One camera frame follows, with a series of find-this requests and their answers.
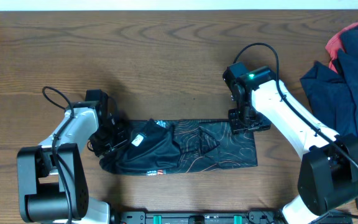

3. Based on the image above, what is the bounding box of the black printed cycling jersey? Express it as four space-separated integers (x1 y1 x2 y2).
99 119 258 175

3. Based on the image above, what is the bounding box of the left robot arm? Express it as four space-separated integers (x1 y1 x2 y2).
17 97 128 223

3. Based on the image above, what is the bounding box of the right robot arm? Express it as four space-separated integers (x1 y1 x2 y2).
223 62 358 223

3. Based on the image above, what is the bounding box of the navy blue garment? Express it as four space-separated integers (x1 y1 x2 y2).
300 20 358 222

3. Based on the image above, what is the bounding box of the red garment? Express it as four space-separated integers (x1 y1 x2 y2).
325 22 358 73

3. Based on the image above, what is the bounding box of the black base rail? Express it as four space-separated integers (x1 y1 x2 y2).
116 210 354 224

